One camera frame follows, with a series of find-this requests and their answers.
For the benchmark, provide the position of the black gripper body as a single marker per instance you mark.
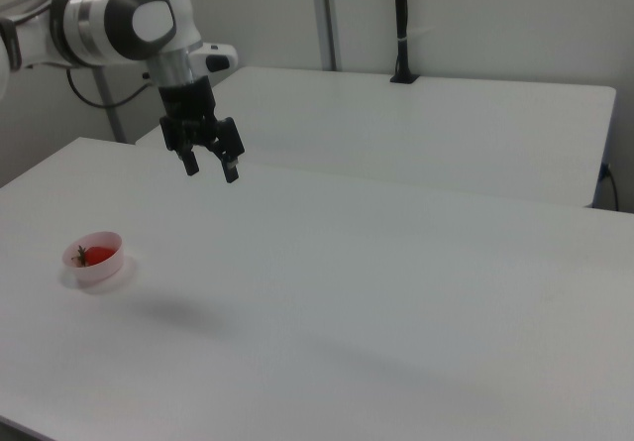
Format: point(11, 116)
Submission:
point(188, 106)

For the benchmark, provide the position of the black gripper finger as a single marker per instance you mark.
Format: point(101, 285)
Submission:
point(190, 163)
point(231, 139)

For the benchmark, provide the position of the red strawberry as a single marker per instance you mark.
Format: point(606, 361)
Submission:
point(99, 254)

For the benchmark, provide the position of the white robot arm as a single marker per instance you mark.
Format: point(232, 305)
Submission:
point(119, 20)

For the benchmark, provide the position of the pink plastic bowl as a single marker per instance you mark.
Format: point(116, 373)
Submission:
point(101, 268)

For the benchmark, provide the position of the white side table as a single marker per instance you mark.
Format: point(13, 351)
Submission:
point(421, 124)

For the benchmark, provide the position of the black camera stand pole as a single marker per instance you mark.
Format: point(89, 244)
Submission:
point(402, 25)

